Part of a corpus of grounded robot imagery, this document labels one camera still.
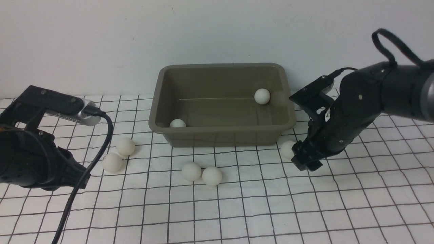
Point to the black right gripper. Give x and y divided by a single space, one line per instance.
325 139

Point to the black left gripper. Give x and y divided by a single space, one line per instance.
32 160

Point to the white ball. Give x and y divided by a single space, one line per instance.
191 171
125 146
286 149
112 162
262 96
177 123
212 176

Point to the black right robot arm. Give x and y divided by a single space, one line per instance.
401 90

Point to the olive green plastic bin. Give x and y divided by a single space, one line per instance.
217 103

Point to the white grid-pattern tablecloth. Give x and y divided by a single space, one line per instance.
379 190

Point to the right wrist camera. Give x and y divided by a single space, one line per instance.
314 96

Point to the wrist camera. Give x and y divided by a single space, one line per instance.
314 96
30 107

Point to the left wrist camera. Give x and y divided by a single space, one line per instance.
30 107

